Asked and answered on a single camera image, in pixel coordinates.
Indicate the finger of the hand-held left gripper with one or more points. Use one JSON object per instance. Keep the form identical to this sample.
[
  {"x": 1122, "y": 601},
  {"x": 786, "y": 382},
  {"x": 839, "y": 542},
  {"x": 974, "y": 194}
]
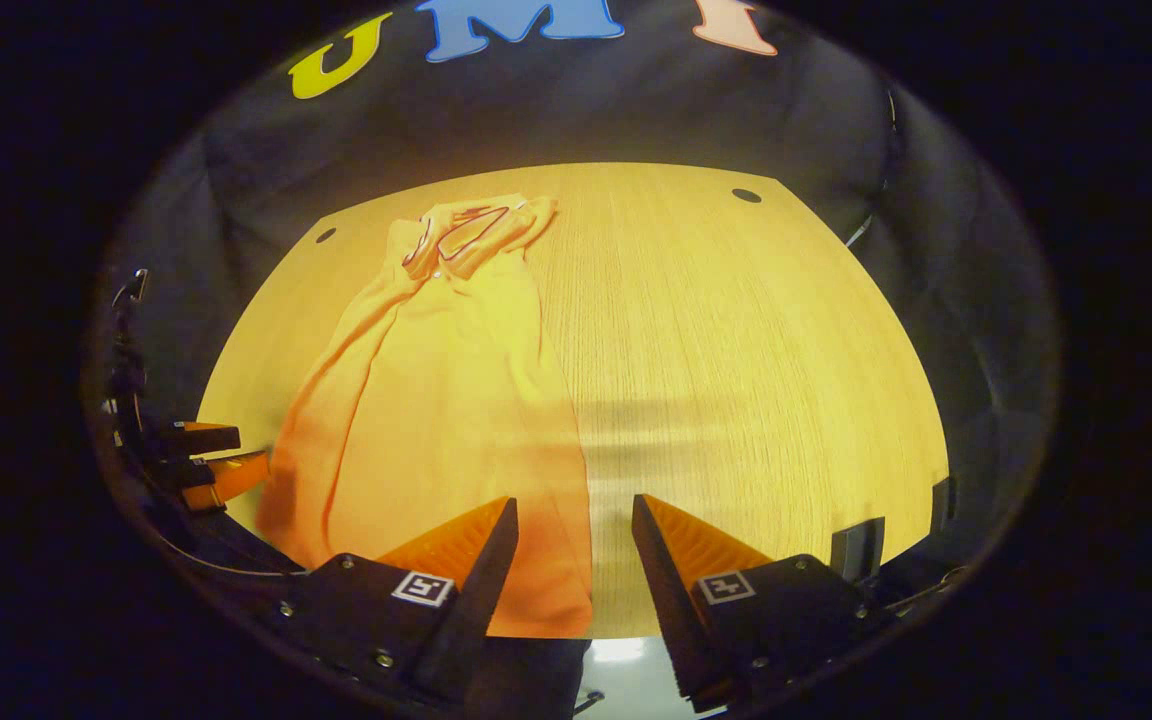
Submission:
[
  {"x": 201, "y": 440},
  {"x": 231, "y": 478}
]

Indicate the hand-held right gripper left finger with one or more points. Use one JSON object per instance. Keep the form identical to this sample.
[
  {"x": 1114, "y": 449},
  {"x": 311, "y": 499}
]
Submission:
[{"x": 481, "y": 600}]

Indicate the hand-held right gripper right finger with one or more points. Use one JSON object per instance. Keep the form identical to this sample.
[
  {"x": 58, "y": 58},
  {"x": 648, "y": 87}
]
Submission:
[{"x": 666, "y": 600}]

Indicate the orange T-shirt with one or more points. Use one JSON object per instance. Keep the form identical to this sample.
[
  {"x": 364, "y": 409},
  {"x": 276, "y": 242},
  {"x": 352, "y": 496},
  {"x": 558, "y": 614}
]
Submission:
[{"x": 436, "y": 420}]

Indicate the black backdrop cloth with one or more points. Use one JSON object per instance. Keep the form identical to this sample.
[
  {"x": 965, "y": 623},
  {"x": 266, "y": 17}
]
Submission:
[{"x": 586, "y": 110}]

